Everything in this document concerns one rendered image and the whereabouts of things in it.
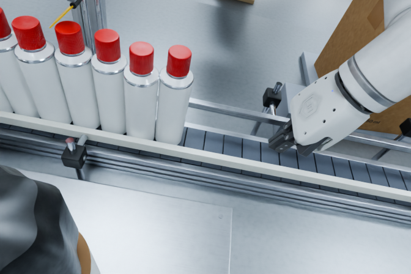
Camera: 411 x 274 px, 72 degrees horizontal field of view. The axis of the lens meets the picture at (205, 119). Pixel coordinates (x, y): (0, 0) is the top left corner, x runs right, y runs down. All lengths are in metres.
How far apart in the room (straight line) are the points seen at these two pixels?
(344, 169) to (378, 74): 0.29
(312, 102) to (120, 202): 0.34
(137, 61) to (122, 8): 0.60
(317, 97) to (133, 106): 0.28
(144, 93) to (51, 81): 0.15
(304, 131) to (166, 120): 0.22
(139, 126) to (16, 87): 0.20
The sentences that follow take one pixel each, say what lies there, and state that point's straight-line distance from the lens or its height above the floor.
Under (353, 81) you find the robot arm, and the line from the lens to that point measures 0.41.
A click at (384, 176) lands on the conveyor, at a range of 0.70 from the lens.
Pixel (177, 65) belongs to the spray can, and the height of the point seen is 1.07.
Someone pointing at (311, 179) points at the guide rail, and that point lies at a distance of 0.55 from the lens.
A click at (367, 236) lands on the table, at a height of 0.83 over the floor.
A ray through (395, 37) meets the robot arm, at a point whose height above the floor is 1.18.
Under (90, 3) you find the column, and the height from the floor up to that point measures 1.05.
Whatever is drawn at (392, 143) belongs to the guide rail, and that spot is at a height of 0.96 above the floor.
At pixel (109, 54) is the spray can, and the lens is 0.42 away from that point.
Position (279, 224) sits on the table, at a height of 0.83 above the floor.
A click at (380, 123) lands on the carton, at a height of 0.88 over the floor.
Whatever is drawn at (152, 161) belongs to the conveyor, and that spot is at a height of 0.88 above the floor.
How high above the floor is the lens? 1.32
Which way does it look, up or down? 49 degrees down
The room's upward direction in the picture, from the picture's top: 16 degrees clockwise
